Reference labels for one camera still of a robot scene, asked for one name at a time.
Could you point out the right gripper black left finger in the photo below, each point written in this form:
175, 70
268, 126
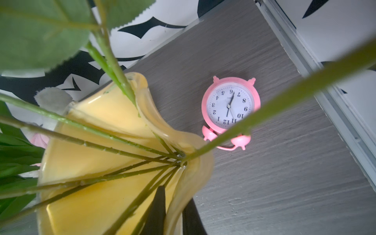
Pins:
154, 224

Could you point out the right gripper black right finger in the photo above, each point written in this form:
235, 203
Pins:
192, 224

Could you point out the yellow ruffled glass vase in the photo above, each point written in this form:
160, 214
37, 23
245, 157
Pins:
94, 209

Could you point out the blue rose spray stem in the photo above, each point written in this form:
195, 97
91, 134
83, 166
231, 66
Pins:
359, 59

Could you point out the pink alarm clock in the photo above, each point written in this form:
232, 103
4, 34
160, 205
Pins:
226, 102

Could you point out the white rose stems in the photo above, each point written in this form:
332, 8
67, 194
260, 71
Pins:
42, 35

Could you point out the pink rose stem left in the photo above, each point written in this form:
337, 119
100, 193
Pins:
40, 140

